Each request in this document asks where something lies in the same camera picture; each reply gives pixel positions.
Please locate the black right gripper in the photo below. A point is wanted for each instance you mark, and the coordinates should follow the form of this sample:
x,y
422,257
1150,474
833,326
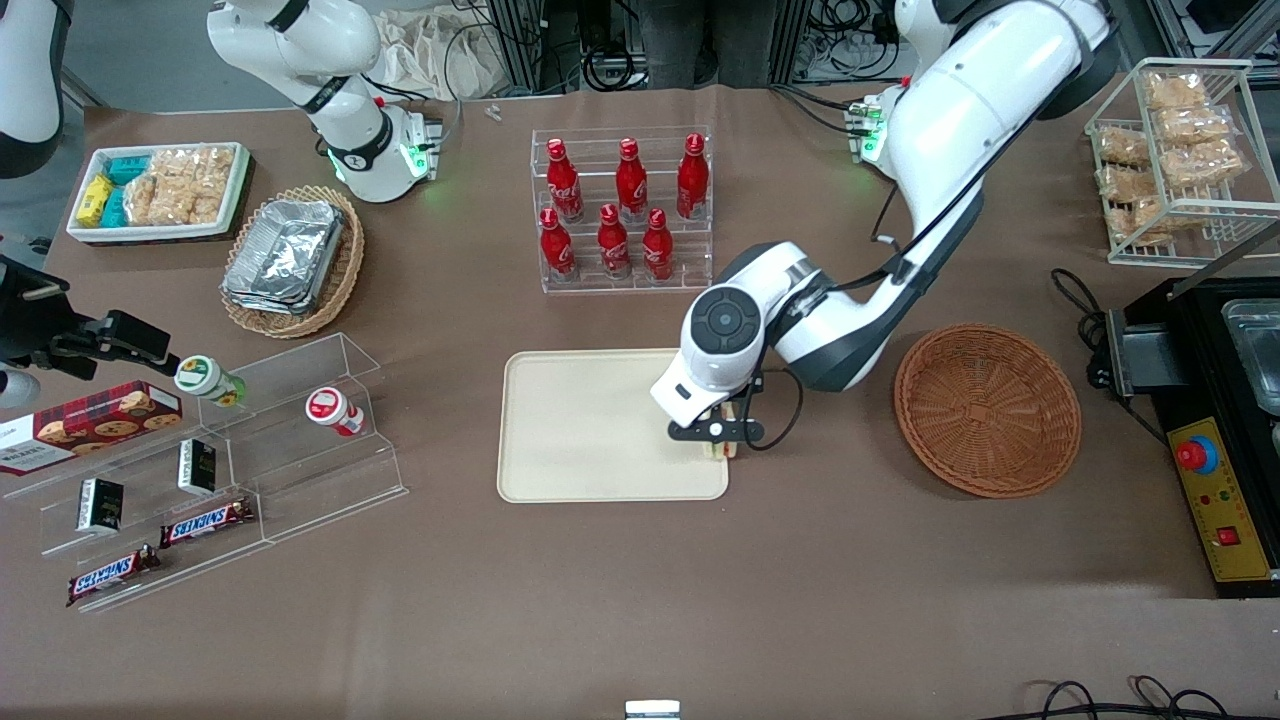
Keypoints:
x,y
30,322

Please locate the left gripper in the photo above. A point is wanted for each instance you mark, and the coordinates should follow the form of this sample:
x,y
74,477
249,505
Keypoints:
x,y
742,397

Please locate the sandwich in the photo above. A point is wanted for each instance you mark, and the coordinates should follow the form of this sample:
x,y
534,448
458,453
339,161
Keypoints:
x,y
722,452

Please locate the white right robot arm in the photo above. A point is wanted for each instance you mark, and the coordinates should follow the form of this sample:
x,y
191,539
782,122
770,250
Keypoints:
x,y
300,40

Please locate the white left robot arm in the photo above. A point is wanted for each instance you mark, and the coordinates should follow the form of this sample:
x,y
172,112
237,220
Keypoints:
x,y
960,110

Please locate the cream plastic tray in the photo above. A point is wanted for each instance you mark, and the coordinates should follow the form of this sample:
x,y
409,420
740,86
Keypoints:
x,y
590,430

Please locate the white rectangular snack tray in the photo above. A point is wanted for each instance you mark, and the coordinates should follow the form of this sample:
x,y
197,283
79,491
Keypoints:
x,y
90,232

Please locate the oval wicker basket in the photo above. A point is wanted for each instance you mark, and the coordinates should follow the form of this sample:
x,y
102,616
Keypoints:
x,y
345,270

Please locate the round brown wicker basket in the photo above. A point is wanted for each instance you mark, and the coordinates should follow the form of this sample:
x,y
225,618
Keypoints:
x,y
985,410

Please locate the red cookie box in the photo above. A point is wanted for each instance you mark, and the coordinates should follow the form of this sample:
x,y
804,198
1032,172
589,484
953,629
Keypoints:
x,y
90,425

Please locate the green lidded small cup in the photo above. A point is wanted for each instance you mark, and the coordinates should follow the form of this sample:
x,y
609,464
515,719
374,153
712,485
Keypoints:
x,y
205,378

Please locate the clear acrylic bottle rack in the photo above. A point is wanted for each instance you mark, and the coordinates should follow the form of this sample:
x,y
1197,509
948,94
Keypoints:
x,y
620,285

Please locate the teal snack packet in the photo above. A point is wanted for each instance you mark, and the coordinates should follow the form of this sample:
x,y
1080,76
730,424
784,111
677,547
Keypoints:
x,y
114,208
128,168

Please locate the small black box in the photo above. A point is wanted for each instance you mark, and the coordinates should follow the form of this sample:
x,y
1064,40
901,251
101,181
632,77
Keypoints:
x,y
100,505
197,467

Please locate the red cola bottle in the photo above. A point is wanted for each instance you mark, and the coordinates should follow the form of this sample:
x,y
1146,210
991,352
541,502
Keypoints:
x,y
692,180
563,185
557,250
631,185
657,250
614,245

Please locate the yellow snack packet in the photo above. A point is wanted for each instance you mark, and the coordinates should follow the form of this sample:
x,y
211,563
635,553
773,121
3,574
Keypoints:
x,y
94,200

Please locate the rice cracker bag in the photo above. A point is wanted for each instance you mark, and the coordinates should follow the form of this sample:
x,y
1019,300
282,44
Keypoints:
x,y
1128,183
165,205
195,165
1200,162
1175,90
1122,147
1192,125
1145,218

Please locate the Snickers bar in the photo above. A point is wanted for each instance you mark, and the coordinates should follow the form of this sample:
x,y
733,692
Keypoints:
x,y
110,575
205,522

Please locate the stack of foil trays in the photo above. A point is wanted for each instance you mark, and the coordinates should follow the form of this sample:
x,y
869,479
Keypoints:
x,y
285,255

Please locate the clear acrylic step shelf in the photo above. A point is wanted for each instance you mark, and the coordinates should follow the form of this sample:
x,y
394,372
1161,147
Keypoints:
x,y
300,470

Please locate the red lidded small cup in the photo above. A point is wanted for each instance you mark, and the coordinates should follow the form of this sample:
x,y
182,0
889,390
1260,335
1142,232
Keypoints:
x,y
332,408

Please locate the crumpled white cloth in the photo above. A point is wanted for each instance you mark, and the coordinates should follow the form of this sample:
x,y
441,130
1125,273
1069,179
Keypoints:
x,y
440,50

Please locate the red emergency stop button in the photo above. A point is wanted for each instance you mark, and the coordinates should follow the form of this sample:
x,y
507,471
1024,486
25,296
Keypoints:
x,y
1195,455

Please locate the black machine with yellow panel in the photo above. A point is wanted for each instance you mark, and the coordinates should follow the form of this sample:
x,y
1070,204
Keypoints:
x,y
1200,390

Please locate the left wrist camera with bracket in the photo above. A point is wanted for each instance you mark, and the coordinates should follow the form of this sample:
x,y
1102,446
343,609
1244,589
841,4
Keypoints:
x,y
715,432

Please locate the red rocker switch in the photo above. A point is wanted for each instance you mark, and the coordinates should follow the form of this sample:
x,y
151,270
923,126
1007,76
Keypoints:
x,y
1228,537

